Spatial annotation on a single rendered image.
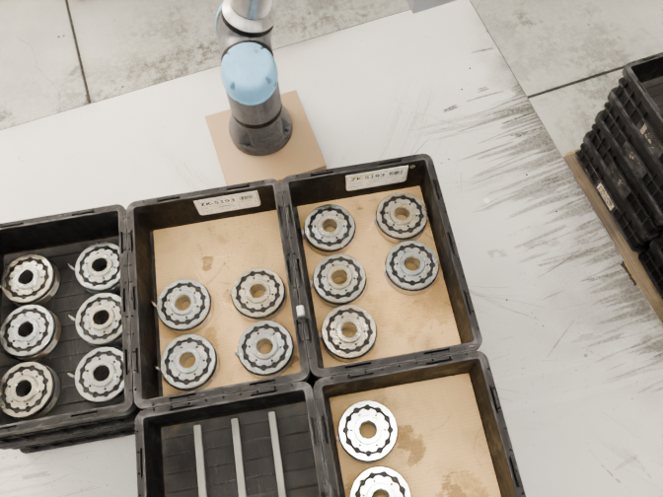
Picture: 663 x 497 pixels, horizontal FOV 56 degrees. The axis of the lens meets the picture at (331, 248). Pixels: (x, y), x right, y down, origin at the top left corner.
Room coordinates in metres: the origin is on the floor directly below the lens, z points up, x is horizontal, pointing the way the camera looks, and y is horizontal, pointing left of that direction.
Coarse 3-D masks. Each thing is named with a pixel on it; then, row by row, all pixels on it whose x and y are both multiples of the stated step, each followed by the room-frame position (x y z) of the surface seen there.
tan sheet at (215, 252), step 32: (192, 224) 0.60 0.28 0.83; (224, 224) 0.59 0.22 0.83; (256, 224) 0.58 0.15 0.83; (160, 256) 0.53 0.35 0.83; (192, 256) 0.52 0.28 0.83; (224, 256) 0.52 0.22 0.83; (256, 256) 0.51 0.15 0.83; (160, 288) 0.46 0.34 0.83; (224, 288) 0.45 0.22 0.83; (288, 288) 0.44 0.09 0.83; (160, 320) 0.39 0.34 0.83; (224, 320) 0.38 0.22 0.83; (288, 320) 0.37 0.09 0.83; (224, 352) 0.32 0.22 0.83; (224, 384) 0.26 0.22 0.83
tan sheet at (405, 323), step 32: (384, 192) 0.63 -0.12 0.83; (416, 192) 0.62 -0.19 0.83; (320, 256) 0.50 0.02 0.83; (384, 256) 0.48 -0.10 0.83; (384, 288) 0.42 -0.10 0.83; (320, 320) 0.36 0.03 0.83; (384, 320) 0.35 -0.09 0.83; (416, 320) 0.35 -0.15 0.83; (448, 320) 0.34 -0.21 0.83; (384, 352) 0.29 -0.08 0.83
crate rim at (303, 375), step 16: (192, 192) 0.61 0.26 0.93; (208, 192) 0.61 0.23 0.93; (224, 192) 0.61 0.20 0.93; (128, 208) 0.59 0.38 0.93; (128, 224) 0.56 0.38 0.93; (128, 240) 0.52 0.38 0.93; (288, 240) 0.49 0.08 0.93; (128, 256) 0.49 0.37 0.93; (288, 256) 0.46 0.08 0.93; (128, 272) 0.46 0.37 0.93; (288, 272) 0.43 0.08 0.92; (304, 336) 0.31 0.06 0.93; (304, 352) 0.28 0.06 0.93; (304, 368) 0.25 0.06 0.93; (240, 384) 0.23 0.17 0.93; (256, 384) 0.23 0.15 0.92; (272, 384) 0.23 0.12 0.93; (144, 400) 0.22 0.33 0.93; (160, 400) 0.22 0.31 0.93; (176, 400) 0.22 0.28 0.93
